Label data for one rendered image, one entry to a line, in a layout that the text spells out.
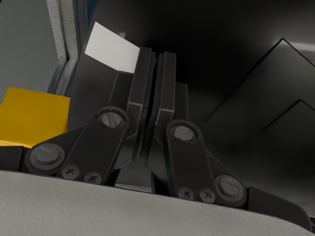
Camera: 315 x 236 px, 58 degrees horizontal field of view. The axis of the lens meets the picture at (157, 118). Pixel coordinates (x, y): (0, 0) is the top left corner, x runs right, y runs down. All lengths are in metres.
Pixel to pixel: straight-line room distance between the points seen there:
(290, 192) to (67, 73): 0.45
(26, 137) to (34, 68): 0.71
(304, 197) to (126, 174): 0.12
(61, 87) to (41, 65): 0.59
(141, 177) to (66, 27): 0.37
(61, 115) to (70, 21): 0.16
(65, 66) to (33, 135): 0.19
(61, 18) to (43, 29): 0.72
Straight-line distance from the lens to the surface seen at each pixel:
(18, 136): 0.44
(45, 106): 0.45
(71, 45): 0.56
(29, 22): 1.28
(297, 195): 0.21
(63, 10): 0.52
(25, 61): 1.15
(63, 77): 0.56
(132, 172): 0.20
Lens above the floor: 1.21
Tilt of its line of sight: 30 degrees down
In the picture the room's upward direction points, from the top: 172 degrees counter-clockwise
